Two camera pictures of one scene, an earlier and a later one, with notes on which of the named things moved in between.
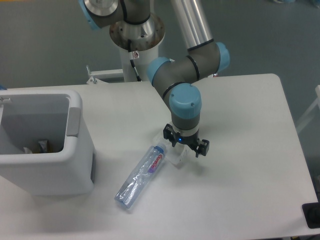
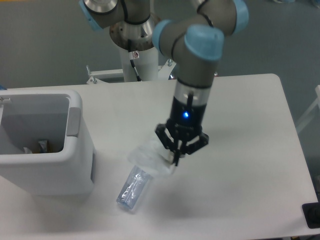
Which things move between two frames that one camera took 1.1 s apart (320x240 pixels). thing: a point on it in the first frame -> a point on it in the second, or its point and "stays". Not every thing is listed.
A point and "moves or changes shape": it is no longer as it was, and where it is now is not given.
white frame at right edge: (317, 90) stays
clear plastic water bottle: (141, 177) moves or changes shape
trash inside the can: (43, 147) stays
